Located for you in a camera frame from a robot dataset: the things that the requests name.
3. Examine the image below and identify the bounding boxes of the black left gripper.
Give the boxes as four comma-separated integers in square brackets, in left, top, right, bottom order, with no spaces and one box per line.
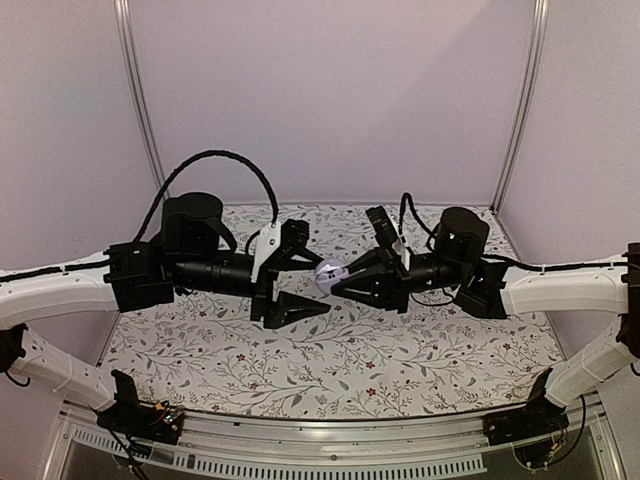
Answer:
[173,252,332,332]

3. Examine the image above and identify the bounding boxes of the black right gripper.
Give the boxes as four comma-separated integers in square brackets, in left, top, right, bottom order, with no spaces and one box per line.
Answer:
[329,244,468,313]

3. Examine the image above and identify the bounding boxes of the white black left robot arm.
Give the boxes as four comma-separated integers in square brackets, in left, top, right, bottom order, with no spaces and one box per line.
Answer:
[1,192,329,444]

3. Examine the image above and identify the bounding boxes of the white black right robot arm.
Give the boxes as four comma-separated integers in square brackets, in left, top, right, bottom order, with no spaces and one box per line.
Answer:
[330,207,639,445]

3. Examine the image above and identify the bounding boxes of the floral patterned table mat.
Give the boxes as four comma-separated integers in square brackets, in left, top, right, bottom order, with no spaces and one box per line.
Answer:
[99,203,564,420]

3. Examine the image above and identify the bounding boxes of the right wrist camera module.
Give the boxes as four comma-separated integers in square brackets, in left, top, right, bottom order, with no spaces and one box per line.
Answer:
[365,206,411,269]

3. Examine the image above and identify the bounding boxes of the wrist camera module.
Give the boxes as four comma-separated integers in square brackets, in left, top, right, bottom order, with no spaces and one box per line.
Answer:
[365,206,411,269]
[251,219,310,283]

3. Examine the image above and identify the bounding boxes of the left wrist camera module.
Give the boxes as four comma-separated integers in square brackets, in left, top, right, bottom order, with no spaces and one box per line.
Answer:
[251,219,310,283]

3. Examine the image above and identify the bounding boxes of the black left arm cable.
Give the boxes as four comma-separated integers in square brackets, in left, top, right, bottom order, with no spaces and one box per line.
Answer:
[133,148,279,246]

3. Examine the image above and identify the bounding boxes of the aluminium front rail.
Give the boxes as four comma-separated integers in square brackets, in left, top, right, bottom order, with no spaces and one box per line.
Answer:
[42,384,624,480]

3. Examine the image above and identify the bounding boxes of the right aluminium frame post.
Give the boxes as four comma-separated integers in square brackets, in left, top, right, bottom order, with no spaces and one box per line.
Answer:
[491,0,549,216]

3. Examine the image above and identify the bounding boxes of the aluminium frame post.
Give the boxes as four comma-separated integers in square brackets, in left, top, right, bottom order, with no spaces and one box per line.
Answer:
[113,0,167,191]
[491,0,549,216]

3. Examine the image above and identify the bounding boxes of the left aluminium frame post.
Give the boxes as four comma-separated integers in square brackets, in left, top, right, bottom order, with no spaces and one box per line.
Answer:
[113,0,167,191]

